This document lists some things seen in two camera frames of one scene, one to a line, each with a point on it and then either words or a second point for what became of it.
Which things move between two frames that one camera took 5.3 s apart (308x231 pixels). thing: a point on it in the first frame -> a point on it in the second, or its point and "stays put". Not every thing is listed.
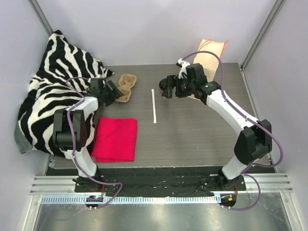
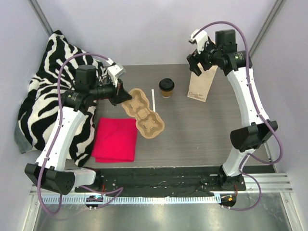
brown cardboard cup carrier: [126, 82] -> [149, 123]
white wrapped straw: [152, 91] stays put
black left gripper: [110, 93] -> [117, 94]
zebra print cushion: [64, 73] stays put
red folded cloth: [115, 140] stays put
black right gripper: [175, 84] -> [193, 62]
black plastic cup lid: [163, 84] stays put
